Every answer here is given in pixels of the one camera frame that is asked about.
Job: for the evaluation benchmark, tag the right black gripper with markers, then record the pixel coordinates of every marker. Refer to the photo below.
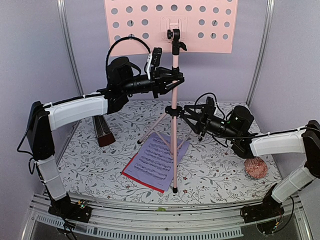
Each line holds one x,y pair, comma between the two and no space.
203,124

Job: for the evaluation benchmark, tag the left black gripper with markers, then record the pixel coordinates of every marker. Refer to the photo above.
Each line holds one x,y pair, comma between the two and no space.
159,83

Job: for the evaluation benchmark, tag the purple sheet music page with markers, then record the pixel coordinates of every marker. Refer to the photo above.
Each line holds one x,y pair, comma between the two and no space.
153,165

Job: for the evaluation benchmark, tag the pink music stand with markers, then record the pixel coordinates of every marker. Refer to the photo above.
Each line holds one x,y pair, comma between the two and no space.
195,26

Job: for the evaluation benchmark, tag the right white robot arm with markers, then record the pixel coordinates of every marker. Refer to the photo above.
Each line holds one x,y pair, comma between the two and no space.
246,145

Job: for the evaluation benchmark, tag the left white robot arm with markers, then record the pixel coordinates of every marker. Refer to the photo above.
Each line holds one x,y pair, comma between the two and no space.
121,84

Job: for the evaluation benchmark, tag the floral table mat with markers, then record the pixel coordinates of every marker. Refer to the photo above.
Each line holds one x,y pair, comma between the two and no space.
208,173

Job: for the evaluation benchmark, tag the red patterned egg shaker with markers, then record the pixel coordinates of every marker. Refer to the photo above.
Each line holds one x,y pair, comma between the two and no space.
256,167

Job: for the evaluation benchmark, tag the brown wooden metronome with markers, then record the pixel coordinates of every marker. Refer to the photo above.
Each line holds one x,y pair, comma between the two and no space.
103,132

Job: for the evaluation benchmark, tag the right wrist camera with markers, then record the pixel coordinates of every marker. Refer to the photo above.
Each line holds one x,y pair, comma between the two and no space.
210,106

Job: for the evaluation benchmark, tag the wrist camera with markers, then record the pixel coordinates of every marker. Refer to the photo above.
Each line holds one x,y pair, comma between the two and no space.
153,61
210,106

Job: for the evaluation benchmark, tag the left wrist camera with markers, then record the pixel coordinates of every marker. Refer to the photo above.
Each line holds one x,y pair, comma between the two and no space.
153,61

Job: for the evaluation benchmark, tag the aluminium front rail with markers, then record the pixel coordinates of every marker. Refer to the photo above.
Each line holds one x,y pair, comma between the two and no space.
124,220

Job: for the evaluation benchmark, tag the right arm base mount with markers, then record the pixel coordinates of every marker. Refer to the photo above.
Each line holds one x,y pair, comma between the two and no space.
262,211

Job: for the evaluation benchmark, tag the right metal frame post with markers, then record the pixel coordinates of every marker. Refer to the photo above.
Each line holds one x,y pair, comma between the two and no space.
268,18

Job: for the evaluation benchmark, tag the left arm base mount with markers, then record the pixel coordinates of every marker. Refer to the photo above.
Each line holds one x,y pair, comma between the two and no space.
71,211

